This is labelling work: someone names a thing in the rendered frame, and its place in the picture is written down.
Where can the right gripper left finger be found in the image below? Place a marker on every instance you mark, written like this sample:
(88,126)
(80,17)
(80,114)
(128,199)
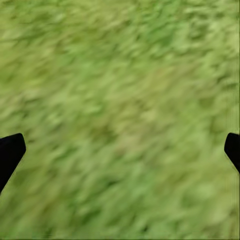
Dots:
(12,149)

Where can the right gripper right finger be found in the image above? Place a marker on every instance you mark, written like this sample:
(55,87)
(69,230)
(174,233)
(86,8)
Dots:
(232,149)

